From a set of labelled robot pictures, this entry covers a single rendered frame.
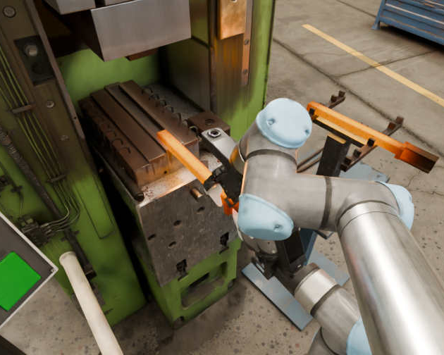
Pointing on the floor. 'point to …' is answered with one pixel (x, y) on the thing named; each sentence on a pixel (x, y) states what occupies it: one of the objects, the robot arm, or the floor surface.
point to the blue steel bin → (423, 19)
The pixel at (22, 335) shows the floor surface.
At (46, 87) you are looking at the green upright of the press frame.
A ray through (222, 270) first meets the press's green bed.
